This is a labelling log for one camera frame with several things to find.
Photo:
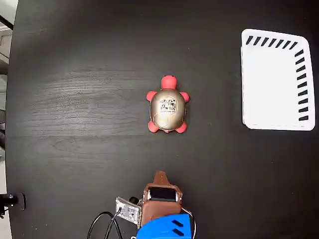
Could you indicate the black metal bar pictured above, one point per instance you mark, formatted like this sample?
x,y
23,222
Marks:
x,y
6,22

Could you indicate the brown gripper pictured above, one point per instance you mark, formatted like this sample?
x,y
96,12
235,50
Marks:
x,y
161,207

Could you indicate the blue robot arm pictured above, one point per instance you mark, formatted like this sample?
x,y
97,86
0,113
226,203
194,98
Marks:
x,y
162,227

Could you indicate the red turtle toy gold shell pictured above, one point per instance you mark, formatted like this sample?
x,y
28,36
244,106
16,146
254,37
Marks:
x,y
167,109

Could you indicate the white plastic basket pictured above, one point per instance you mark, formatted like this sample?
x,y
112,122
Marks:
x,y
271,87

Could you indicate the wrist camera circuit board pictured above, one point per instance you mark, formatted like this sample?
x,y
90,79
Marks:
x,y
128,210

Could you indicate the black table clamp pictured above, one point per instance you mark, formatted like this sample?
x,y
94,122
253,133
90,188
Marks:
x,y
17,201

